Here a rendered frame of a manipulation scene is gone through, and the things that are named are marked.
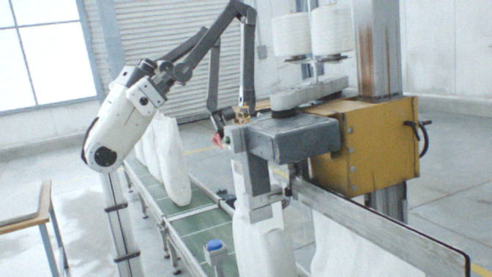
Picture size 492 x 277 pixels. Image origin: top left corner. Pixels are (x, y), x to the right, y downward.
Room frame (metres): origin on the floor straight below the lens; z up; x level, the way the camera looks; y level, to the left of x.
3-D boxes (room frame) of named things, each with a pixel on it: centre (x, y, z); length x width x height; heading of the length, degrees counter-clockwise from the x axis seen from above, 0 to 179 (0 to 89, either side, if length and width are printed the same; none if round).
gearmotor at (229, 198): (3.28, 0.23, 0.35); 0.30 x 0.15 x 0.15; 22
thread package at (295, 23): (1.71, -0.25, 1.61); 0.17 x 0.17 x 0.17
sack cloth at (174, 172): (3.39, 0.62, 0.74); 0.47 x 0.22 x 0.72; 20
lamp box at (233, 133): (1.43, 0.03, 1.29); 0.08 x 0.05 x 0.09; 22
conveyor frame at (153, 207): (4.04, 0.87, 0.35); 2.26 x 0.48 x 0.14; 22
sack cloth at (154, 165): (4.08, 0.88, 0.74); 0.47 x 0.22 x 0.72; 23
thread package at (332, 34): (1.47, -0.35, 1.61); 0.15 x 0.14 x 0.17; 22
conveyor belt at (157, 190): (4.06, 0.88, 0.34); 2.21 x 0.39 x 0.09; 22
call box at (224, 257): (1.52, 0.17, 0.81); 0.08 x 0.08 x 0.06; 22
